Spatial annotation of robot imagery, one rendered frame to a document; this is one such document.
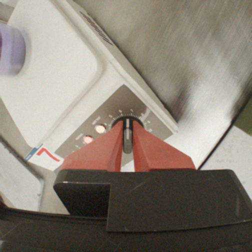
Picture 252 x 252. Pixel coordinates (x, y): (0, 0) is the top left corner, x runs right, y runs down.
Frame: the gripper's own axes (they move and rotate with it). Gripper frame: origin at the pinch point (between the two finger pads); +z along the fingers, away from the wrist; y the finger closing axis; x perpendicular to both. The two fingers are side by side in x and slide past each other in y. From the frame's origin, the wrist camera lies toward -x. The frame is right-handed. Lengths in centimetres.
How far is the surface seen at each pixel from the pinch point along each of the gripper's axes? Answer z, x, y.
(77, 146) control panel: 1.4, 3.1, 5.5
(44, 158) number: 5.9, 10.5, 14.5
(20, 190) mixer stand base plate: 6.9, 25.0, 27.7
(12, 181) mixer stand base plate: 8.6, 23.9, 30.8
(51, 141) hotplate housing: 1.7, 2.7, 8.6
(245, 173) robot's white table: -0.8, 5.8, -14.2
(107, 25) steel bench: 11.9, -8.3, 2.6
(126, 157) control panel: 1.4, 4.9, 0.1
